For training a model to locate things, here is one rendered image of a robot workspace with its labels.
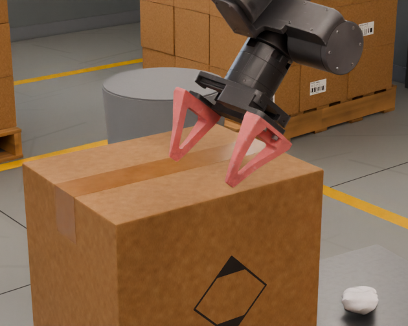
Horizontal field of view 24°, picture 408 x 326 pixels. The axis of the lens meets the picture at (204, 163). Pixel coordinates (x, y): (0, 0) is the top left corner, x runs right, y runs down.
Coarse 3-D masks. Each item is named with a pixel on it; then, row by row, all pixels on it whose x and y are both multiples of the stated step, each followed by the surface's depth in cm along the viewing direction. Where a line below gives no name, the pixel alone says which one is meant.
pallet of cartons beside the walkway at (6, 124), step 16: (0, 0) 429; (0, 16) 431; (0, 32) 432; (0, 48) 434; (0, 64) 437; (0, 80) 439; (0, 96) 441; (0, 112) 443; (0, 128) 446; (16, 128) 448; (0, 144) 459; (16, 144) 448; (0, 160) 444
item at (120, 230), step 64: (192, 128) 133; (64, 192) 110; (128, 192) 110; (192, 192) 110; (256, 192) 112; (320, 192) 118; (64, 256) 114; (128, 256) 103; (192, 256) 109; (256, 256) 115; (64, 320) 118; (128, 320) 106; (192, 320) 112; (256, 320) 118
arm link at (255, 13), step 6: (234, 0) 97; (240, 0) 97; (246, 0) 97; (252, 0) 97; (258, 0) 98; (264, 0) 98; (270, 0) 99; (240, 6) 98; (246, 6) 97; (252, 6) 97; (258, 6) 98; (264, 6) 99; (246, 12) 98; (252, 12) 98; (258, 12) 98; (252, 18) 98
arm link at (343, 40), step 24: (216, 0) 99; (288, 0) 100; (240, 24) 100; (264, 24) 100; (288, 24) 98; (312, 24) 96; (336, 24) 96; (288, 48) 100; (312, 48) 97; (336, 48) 97; (360, 48) 99; (336, 72) 98
